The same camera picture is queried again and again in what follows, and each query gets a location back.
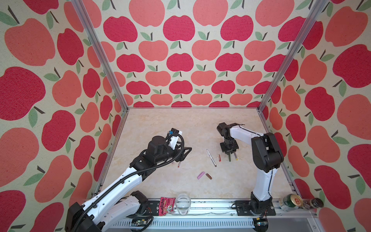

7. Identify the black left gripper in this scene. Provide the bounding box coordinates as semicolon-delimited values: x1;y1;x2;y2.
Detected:
155;141;192;164

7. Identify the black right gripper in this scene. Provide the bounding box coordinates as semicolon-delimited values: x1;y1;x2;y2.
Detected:
219;140;237;154

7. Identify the white silver pen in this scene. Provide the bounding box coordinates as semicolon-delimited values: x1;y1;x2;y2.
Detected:
206;149;217;167

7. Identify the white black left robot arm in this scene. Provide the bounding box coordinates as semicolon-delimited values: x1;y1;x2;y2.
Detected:
65;133;192;232

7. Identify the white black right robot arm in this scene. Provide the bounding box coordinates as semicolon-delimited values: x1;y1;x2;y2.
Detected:
217;122;284;216

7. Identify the pink pen cap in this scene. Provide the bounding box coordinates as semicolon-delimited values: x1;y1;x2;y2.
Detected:
197;172;205;179

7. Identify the clear glass bowl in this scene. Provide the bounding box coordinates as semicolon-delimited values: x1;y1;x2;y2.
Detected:
175;193;191;215

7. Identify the pink snack packet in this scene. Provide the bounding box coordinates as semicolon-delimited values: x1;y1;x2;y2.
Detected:
158;197;175;216

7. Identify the green drink can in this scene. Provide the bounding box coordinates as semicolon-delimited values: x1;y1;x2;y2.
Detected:
279;194;303;212

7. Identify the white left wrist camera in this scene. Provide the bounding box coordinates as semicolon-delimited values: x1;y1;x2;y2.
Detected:
166;128;182;150

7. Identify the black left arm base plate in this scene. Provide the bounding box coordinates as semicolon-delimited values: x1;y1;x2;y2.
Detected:
133;200;160;216

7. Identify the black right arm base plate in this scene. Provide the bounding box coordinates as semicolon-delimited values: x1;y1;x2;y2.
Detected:
232;200;276;217

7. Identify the aluminium left rear frame post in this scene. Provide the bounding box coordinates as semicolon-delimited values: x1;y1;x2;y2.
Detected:
71;0;129;113

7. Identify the aluminium frame post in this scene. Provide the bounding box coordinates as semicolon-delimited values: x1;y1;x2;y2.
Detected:
258;0;329;113
71;0;129;113

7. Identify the aluminium right rear frame post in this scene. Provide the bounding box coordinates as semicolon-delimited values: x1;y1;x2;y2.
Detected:
258;0;329;113

